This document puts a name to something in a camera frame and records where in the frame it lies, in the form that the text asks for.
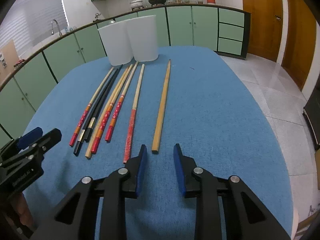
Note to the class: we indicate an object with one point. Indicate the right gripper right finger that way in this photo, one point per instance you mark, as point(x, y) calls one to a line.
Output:
point(225, 208)

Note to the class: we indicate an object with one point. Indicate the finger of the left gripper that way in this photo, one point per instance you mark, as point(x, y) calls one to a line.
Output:
point(14, 146)
point(46, 139)

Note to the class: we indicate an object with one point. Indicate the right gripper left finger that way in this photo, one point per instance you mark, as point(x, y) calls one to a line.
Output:
point(92, 202)

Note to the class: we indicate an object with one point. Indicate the green lower kitchen cabinets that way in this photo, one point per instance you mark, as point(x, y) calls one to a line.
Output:
point(224, 30)

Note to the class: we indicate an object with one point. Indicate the person's left hand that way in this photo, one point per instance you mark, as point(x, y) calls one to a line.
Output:
point(20, 206)

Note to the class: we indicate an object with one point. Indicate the pink cloth on counter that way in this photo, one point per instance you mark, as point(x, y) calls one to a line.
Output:
point(19, 63)

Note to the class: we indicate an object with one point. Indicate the brown cardboard box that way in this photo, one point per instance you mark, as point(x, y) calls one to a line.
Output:
point(9, 58)

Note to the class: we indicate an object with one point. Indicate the black glass cabinet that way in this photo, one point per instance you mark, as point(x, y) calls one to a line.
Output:
point(311, 111)

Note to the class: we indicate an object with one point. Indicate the white window blind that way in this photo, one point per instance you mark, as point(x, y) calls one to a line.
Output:
point(29, 22)

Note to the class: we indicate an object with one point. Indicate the blue table mat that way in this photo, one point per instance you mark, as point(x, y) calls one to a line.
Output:
point(209, 112)

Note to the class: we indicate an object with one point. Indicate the white double utensil holder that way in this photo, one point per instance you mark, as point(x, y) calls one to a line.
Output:
point(133, 39)

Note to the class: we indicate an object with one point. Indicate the wooden door right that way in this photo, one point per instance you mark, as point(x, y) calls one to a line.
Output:
point(300, 42)

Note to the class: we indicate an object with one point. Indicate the wooden door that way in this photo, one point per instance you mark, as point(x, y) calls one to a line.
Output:
point(266, 27)
point(300, 42)

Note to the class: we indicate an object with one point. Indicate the white cooking pot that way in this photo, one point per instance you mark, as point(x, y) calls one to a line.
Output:
point(136, 5)

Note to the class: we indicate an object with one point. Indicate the black wok with lid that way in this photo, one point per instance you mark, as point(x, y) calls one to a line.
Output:
point(157, 2)

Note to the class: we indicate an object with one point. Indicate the wooden door left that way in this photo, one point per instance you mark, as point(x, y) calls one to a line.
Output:
point(266, 27)

